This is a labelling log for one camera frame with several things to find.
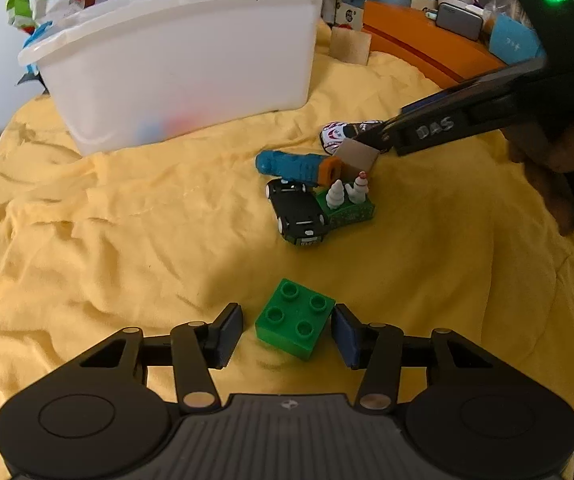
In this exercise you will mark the teal box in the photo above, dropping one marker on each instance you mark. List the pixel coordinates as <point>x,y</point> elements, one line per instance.
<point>514,40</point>

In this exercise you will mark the green snowman toy tile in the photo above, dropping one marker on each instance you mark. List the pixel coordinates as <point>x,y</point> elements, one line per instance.
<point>349,210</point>

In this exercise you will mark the blue toy with orange end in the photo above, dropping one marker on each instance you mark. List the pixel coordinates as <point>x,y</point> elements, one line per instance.
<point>292,167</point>

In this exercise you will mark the white plastic container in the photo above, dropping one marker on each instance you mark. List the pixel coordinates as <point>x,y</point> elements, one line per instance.
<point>182,60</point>

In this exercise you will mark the white patterned toy car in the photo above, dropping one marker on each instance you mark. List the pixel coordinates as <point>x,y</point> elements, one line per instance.
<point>339,135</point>

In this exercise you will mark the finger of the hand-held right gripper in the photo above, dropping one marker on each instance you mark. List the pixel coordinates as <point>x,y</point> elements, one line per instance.
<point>379,136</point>
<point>472,92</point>

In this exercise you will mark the tan cardboard block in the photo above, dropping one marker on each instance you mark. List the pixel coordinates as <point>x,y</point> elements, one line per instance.
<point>350,46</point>

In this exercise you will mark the person's right hand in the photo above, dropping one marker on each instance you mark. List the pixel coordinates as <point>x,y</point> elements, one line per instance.
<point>552,155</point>

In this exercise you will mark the yellow blanket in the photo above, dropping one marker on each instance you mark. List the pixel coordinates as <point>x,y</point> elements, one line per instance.
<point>117,240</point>

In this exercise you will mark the grey case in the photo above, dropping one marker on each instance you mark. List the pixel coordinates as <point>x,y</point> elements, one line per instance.
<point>459,21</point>

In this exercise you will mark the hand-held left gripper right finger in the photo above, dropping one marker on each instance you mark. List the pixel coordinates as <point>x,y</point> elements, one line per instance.
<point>344,335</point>

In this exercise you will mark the black toy car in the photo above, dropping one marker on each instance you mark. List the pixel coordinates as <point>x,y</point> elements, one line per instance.
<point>299,212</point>

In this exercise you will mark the green toy brick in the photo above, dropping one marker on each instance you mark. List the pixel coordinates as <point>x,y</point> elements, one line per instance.
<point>294,320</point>

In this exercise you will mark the orange box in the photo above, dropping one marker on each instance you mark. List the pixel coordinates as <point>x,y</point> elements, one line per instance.
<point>417,40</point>

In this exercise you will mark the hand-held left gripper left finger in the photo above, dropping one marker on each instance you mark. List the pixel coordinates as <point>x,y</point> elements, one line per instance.
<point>231,332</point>

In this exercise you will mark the person's right forearm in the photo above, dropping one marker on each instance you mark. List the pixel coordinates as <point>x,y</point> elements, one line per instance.
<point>557,200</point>

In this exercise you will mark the tan toy cube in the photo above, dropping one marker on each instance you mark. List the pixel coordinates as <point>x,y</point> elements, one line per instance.
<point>358,157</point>

